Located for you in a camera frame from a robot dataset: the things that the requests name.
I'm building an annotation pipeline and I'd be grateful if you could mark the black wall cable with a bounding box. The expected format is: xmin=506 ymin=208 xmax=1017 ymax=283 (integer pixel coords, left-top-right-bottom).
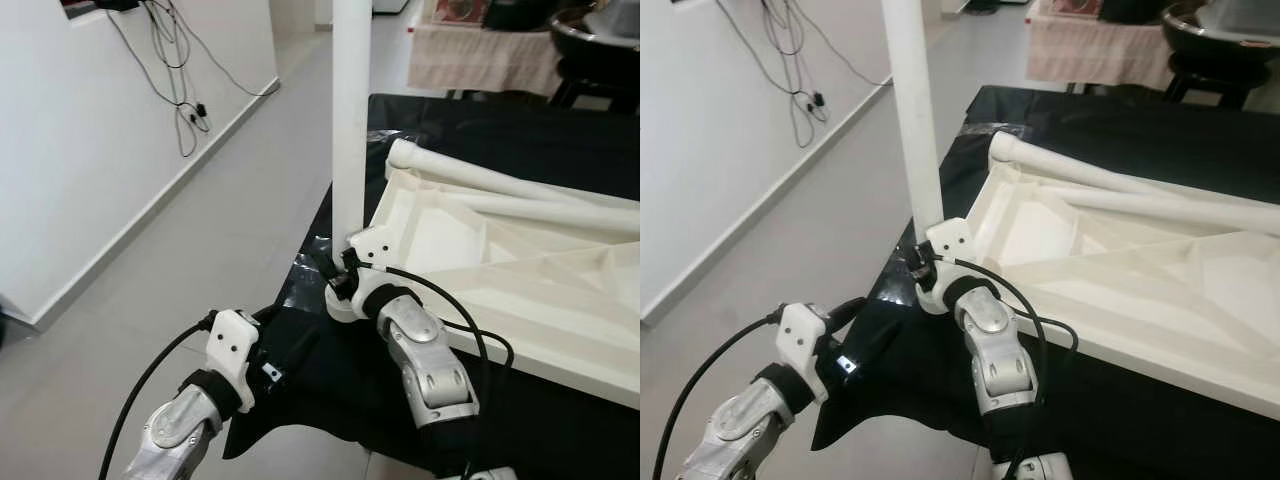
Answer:
xmin=715 ymin=0 xmax=896 ymax=149
xmin=105 ymin=0 xmax=281 ymax=159

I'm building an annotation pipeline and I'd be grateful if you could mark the black plastic bag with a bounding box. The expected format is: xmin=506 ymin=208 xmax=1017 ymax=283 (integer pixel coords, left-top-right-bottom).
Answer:
xmin=485 ymin=0 xmax=556 ymax=31
xmin=1098 ymin=0 xmax=1171 ymax=26

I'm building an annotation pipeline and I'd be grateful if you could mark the cream plastic table top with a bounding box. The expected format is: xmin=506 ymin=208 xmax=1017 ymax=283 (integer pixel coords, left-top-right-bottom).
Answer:
xmin=325 ymin=150 xmax=641 ymax=409
xmin=915 ymin=140 xmax=1280 ymax=421

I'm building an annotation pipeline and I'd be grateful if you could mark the beige cloth covered side table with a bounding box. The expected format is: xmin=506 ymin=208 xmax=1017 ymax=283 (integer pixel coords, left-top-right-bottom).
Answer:
xmin=408 ymin=20 xmax=561 ymax=96
xmin=1025 ymin=12 xmax=1176 ymax=91

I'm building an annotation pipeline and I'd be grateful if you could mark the white plastic table leg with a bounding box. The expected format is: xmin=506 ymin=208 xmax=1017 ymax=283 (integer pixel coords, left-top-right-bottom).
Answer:
xmin=880 ymin=0 xmax=946 ymax=241
xmin=990 ymin=130 xmax=1280 ymax=216
xmin=330 ymin=0 xmax=373 ymax=246
xmin=455 ymin=190 xmax=641 ymax=236
xmin=1065 ymin=185 xmax=1280 ymax=236
xmin=388 ymin=138 xmax=641 ymax=216

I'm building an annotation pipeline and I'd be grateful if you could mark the black tablecloth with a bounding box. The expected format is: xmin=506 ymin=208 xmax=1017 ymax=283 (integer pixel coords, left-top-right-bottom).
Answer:
xmin=812 ymin=85 xmax=1280 ymax=480
xmin=222 ymin=92 xmax=641 ymax=480

